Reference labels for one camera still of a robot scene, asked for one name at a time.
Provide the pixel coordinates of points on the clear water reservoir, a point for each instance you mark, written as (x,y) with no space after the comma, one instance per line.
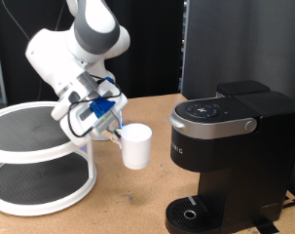
(219,94)

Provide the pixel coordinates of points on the aluminium frame post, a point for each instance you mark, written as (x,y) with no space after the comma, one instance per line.
(185,48)

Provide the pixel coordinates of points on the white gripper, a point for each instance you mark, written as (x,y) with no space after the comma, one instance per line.
(79,130)

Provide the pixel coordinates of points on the white two-tier turntable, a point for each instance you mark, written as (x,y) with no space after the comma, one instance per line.
(40,152)

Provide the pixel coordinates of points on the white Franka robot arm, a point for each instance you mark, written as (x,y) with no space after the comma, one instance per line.
(62,55)

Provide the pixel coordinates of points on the black Keurig coffee machine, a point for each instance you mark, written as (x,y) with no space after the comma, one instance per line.
(244,162)

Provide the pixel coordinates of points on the white mug with green tape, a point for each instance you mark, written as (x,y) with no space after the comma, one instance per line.
(137,146)

